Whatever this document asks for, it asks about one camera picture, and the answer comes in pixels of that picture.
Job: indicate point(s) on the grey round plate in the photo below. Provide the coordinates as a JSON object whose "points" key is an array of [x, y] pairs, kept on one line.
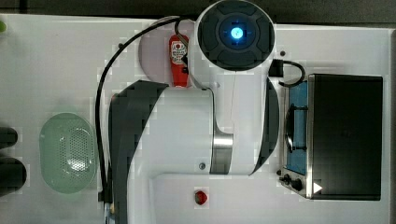
{"points": [[154, 57]]}

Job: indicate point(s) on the green perforated oval basket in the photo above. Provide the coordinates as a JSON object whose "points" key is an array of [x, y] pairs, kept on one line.
{"points": [[68, 154]]}

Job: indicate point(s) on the black cylinder lower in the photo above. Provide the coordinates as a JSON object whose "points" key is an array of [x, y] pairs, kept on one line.
{"points": [[12, 175]]}

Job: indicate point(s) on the red toy strawberry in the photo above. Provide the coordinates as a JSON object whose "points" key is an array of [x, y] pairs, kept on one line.
{"points": [[200, 197]]}

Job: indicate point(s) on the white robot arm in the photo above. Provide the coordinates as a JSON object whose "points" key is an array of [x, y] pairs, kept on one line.
{"points": [[218, 116]]}

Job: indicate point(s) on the black cylinder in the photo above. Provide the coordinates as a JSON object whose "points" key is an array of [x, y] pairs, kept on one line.
{"points": [[12, 175], [8, 137]]}

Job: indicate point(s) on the black cylinder upper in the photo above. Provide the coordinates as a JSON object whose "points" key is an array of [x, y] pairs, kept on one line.
{"points": [[8, 137]]}

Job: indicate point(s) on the red plush ketchup bottle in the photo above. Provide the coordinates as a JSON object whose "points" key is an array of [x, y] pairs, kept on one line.
{"points": [[177, 50]]}

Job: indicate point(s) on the black toaster oven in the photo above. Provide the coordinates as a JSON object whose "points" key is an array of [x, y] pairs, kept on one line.
{"points": [[332, 138]]}

